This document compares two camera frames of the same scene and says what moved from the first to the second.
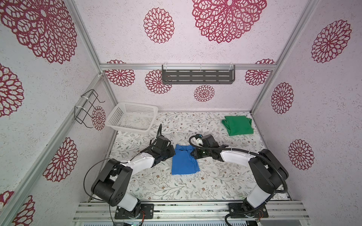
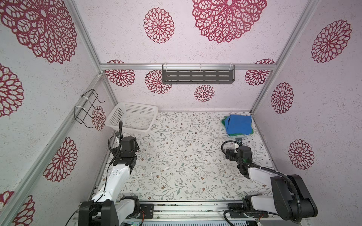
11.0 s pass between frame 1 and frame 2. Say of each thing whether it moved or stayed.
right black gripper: moved
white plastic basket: stayed
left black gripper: moved
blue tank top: moved
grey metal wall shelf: stayed
